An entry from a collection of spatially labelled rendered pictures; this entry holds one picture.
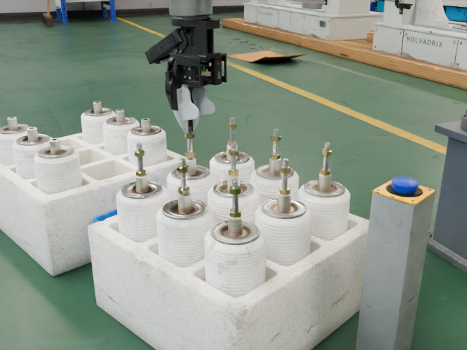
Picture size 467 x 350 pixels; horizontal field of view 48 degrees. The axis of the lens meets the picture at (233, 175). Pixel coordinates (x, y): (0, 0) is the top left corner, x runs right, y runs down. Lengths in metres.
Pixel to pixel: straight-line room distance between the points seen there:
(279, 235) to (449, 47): 2.58
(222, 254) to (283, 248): 0.13
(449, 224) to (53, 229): 0.88
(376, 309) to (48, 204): 0.68
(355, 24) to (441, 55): 1.19
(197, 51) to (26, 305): 0.61
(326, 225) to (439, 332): 0.30
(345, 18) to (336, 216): 3.45
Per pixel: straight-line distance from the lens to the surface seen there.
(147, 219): 0.95
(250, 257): 0.79
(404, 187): 0.82
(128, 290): 0.98
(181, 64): 0.94
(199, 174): 1.02
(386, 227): 0.84
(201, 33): 0.92
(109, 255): 0.99
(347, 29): 4.36
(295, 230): 0.86
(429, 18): 3.69
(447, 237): 1.32
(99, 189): 1.20
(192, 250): 0.87
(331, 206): 0.94
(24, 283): 1.23
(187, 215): 0.86
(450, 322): 1.12
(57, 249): 1.20
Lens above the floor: 0.64
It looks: 22 degrees down
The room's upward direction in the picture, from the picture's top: straight up
